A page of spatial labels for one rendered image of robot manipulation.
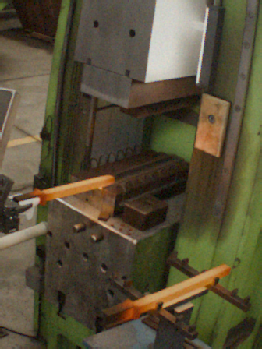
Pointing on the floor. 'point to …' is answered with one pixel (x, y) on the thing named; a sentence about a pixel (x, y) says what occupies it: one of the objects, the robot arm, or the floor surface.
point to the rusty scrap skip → (39, 18)
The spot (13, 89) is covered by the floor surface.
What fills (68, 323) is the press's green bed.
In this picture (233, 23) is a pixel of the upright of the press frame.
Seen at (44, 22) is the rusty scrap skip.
